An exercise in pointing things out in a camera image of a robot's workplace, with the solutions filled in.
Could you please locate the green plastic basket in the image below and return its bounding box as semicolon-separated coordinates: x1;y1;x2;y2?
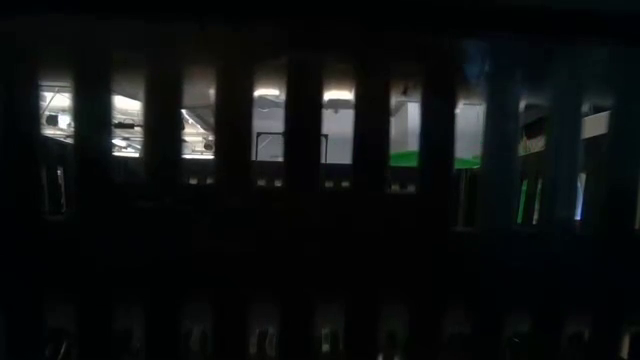
388;149;482;170

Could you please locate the black plastic basket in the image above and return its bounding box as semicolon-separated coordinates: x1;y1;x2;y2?
0;0;640;360

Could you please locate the long ceiling light tube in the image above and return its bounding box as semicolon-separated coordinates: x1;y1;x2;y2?
252;87;355;103

